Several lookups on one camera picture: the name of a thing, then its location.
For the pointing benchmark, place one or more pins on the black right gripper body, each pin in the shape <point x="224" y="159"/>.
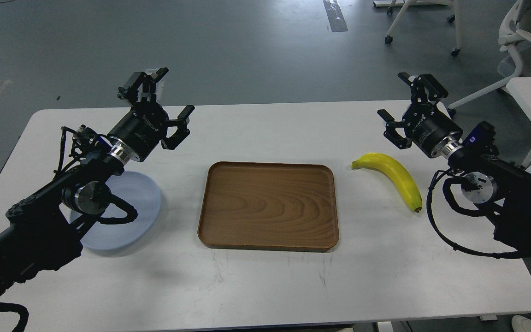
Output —
<point x="427" y="127"/>

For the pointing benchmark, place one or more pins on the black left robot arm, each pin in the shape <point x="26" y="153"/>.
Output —
<point x="46" y="228"/>

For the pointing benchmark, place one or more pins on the white rolling stand base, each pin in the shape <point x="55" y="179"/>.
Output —
<point x="407" y="16"/>

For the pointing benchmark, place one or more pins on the white shoe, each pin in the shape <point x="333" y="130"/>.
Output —
<point x="520" y="323"/>

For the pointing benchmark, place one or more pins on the yellow banana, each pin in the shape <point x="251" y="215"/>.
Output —
<point x="398" y="175"/>

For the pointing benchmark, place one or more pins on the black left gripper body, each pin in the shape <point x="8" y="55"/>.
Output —
<point x="141" y="129"/>

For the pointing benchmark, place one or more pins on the brown wooden tray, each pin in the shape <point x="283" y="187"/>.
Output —
<point x="269" y="206"/>

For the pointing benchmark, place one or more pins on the white office chair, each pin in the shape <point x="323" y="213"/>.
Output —
<point x="514" y="29"/>

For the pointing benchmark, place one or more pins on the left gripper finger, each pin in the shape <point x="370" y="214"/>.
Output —
<point x="140" y="90"/>
<point x="182" y="131"/>

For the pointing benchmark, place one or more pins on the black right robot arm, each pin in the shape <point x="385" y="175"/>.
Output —
<point x="477" y="183"/>

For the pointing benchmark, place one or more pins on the grey floor tape strip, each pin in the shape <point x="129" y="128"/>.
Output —
<point x="335" y="17"/>

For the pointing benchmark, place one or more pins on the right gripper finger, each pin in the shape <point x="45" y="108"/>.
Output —
<point x="426" y="91"/>
<point x="390" y="133"/>

